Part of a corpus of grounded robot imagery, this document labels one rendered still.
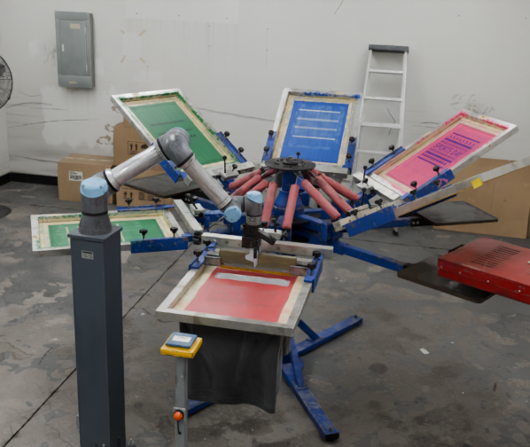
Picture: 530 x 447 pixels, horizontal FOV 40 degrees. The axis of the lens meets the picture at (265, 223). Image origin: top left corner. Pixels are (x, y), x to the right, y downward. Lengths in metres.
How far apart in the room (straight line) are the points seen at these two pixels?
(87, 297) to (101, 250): 0.25
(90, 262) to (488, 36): 4.98
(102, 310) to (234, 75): 4.57
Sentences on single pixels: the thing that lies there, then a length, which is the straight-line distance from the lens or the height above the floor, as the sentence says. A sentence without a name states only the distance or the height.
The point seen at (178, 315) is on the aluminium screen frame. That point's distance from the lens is 3.06.
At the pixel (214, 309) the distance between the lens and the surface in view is 3.17.
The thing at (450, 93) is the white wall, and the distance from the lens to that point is 7.41.
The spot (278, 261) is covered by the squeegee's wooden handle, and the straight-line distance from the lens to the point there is 3.50.
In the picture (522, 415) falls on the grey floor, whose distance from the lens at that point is 4.57.
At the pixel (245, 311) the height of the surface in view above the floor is 0.96.
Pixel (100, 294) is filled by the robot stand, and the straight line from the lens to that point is 3.42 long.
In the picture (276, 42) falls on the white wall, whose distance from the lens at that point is 7.51.
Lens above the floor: 2.31
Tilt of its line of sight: 18 degrees down
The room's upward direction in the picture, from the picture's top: 2 degrees clockwise
